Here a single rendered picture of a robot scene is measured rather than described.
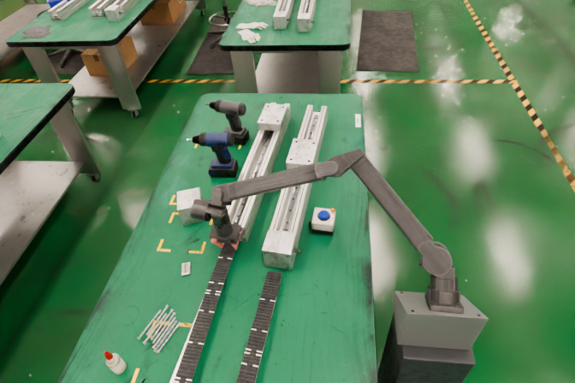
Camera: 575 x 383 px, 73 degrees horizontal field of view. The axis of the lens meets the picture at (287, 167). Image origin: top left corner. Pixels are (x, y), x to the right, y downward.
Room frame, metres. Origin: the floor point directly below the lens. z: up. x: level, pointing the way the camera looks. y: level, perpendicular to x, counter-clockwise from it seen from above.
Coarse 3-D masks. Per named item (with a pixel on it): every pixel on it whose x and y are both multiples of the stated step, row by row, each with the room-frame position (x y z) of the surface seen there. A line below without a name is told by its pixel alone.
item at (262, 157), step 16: (288, 112) 1.62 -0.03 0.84; (256, 144) 1.35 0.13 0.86; (272, 144) 1.34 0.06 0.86; (256, 160) 1.29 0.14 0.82; (272, 160) 1.28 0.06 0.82; (240, 176) 1.15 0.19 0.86; (256, 176) 1.17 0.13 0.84; (240, 208) 1.00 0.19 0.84; (256, 208) 1.02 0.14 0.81; (240, 224) 0.90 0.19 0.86; (240, 240) 0.89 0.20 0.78
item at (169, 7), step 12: (168, 0) 4.54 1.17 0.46; (180, 0) 4.83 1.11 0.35; (156, 12) 4.47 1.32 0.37; (168, 12) 4.46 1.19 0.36; (180, 12) 4.74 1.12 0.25; (144, 24) 4.50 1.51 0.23; (156, 24) 4.48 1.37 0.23; (168, 24) 4.46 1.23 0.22; (120, 48) 3.48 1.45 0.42; (132, 48) 3.64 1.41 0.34; (84, 60) 3.38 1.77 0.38; (96, 60) 3.34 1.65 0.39; (132, 60) 3.58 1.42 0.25; (96, 72) 3.36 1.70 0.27
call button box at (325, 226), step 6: (318, 210) 0.95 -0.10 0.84; (330, 210) 0.95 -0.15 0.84; (330, 216) 0.92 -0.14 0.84; (312, 222) 0.90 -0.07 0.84; (318, 222) 0.90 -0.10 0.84; (324, 222) 0.90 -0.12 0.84; (330, 222) 0.89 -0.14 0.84; (312, 228) 0.90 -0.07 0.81; (318, 228) 0.89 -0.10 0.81; (324, 228) 0.89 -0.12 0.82; (330, 228) 0.88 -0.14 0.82; (330, 234) 0.88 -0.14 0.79
